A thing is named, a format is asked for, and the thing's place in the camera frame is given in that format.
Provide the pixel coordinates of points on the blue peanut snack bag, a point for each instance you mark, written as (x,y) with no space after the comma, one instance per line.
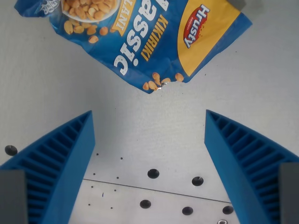
(149,39)

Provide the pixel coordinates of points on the silver bolt head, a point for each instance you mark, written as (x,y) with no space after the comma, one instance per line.
(222,221)

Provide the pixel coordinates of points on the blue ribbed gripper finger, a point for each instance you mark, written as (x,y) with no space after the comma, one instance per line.
(58,158)
(240,158)

